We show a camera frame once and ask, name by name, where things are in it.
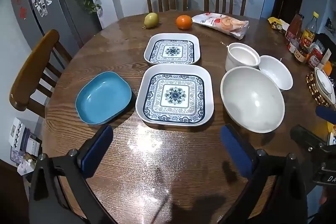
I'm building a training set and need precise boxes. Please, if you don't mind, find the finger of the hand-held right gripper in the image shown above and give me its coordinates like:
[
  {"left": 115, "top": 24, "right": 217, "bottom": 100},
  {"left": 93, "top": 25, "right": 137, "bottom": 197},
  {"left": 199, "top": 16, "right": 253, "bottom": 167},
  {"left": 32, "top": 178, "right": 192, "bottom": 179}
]
[
  {"left": 316, "top": 106, "right": 336, "bottom": 125},
  {"left": 290, "top": 125, "right": 330, "bottom": 152}
]

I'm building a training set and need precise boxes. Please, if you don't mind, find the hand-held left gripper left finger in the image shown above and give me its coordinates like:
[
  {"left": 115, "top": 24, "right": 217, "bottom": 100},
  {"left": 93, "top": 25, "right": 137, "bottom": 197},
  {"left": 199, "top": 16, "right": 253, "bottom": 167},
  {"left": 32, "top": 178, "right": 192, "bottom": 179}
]
[{"left": 28, "top": 124, "right": 118, "bottom": 224}]

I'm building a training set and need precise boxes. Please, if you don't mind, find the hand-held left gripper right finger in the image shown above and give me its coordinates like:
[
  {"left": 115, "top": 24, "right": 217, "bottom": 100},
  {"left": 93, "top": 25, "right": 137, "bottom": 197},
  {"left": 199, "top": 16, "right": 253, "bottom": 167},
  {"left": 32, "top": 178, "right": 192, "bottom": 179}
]
[{"left": 218, "top": 124, "right": 307, "bottom": 224}]

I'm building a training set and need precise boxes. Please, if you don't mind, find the blue plate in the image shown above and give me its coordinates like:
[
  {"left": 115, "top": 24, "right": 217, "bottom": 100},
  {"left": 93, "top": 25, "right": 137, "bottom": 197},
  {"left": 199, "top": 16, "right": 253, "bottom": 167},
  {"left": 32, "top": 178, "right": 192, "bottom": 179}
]
[{"left": 76, "top": 71, "right": 132, "bottom": 125}]

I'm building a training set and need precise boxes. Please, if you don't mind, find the large white bowl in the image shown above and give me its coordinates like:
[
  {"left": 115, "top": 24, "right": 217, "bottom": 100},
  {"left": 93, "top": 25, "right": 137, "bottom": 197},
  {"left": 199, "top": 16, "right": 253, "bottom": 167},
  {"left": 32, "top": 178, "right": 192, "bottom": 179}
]
[{"left": 220, "top": 67, "right": 286, "bottom": 134}]

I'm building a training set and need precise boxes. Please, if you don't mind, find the medium white bowl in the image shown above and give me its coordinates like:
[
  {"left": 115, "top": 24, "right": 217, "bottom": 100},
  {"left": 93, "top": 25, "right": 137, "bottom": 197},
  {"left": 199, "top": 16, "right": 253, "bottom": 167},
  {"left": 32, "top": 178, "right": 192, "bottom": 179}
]
[{"left": 259, "top": 55, "right": 294, "bottom": 90}]

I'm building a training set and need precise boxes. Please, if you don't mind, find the large patterned square plate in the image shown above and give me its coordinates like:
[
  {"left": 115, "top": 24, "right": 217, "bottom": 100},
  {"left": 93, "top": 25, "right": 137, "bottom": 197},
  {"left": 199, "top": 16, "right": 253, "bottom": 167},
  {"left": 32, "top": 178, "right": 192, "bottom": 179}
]
[{"left": 135, "top": 64, "right": 214, "bottom": 127}]

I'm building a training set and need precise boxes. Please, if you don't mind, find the white straight-sided bowl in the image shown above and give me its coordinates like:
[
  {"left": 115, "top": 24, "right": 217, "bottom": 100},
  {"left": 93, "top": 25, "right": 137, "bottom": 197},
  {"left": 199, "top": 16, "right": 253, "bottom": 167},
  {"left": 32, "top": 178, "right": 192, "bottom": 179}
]
[{"left": 225, "top": 43, "right": 261, "bottom": 72}]

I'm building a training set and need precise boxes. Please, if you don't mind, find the small patterned square plate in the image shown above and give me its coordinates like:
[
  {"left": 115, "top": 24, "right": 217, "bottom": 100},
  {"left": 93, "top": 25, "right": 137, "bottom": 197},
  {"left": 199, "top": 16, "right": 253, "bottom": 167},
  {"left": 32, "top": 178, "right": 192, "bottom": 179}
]
[{"left": 143, "top": 33, "right": 201, "bottom": 65}]

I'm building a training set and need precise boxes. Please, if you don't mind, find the white dish on beaded trivet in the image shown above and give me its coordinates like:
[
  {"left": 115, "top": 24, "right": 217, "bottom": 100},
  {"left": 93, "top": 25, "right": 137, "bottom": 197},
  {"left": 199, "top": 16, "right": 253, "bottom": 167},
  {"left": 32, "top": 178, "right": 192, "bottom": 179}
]
[{"left": 306, "top": 67, "right": 336, "bottom": 106}]

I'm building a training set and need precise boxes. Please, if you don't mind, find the blue-rimmed white bowl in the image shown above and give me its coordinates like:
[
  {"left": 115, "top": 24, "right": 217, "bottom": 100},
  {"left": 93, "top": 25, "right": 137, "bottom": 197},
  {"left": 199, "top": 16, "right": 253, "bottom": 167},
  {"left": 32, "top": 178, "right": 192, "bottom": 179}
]
[{"left": 314, "top": 67, "right": 336, "bottom": 105}]

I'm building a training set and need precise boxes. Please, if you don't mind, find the beige carton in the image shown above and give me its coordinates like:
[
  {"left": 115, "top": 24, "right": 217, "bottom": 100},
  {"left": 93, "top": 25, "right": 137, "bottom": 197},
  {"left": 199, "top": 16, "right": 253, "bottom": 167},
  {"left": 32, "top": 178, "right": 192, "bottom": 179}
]
[{"left": 319, "top": 49, "right": 332, "bottom": 68}]

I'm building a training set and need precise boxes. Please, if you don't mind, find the red sauce jar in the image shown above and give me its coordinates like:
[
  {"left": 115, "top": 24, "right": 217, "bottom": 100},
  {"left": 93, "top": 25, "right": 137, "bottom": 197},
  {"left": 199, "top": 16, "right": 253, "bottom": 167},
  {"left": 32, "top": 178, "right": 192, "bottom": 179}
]
[{"left": 308, "top": 48, "right": 324, "bottom": 69}]

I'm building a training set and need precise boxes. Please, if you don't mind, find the brown sauce jar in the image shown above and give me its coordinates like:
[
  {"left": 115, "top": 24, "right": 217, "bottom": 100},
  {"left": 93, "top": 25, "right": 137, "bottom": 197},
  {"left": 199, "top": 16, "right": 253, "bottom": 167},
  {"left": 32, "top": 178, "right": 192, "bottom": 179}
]
[{"left": 294, "top": 47, "right": 309, "bottom": 63}]

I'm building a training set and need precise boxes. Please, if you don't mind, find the crumpled white paper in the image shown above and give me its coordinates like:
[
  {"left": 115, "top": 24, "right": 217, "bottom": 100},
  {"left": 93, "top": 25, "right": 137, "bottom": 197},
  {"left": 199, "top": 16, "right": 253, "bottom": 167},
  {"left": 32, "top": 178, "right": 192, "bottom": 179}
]
[{"left": 17, "top": 158, "right": 36, "bottom": 175}]

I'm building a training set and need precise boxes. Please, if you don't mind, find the small red-label jar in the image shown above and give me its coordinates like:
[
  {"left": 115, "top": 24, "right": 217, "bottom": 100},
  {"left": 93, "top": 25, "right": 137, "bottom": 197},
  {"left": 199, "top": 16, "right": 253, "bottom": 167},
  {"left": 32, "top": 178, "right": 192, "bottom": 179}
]
[{"left": 288, "top": 38, "right": 301, "bottom": 53}]

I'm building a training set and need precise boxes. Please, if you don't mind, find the white cardboard box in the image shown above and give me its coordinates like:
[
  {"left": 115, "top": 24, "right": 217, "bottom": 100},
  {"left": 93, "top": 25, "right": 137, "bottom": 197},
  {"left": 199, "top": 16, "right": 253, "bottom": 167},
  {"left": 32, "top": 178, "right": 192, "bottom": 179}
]
[{"left": 9, "top": 118, "right": 27, "bottom": 147}]

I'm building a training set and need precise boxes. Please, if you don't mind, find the yellow-capped oil bottle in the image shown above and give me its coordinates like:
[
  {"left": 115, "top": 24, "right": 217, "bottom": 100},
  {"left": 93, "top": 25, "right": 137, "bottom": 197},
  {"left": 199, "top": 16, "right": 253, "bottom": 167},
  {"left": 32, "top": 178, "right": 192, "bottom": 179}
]
[{"left": 300, "top": 11, "right": 319, "bottom": 50}]

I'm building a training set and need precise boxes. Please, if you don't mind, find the red sauce bottle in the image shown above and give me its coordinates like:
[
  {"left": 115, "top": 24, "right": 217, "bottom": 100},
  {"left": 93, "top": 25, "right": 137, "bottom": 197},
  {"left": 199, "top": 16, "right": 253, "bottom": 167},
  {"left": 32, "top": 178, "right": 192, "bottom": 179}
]
[{"left": 286, "top": 13, "right": 304, "bottom": 43}]

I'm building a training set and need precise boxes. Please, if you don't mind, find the yellow snack packet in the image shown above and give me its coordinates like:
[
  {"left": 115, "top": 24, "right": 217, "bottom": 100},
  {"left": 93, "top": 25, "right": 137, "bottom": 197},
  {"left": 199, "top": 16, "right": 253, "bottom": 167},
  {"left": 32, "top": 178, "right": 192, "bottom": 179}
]
[{"left": 268, "top": 17, "right": 290, "bottom": 34}]

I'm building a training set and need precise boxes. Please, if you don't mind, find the white snack bag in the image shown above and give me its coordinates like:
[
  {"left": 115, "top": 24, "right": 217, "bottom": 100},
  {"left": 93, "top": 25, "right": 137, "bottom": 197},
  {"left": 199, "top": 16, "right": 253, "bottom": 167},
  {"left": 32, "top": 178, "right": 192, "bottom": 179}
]
[{"left": 192, "top": 12, "right": 249, "bottom": 40}]

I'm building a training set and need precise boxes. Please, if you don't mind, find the green pear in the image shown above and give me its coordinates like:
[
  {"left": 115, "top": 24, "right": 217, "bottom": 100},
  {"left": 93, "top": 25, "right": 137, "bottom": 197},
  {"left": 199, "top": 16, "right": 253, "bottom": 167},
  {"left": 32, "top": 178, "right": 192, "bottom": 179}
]
[{"left": 142, "top": 12, "right": 160, "bottom": 30}]

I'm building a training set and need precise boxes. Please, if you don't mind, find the grey refrigerator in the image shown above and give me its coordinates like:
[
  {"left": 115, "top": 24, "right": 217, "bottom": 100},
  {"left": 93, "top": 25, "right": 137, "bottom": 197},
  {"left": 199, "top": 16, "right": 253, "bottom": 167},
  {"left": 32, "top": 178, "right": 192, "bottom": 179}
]
[{"left": 9, "top": 0, "right": 103, "bottom": 62}]

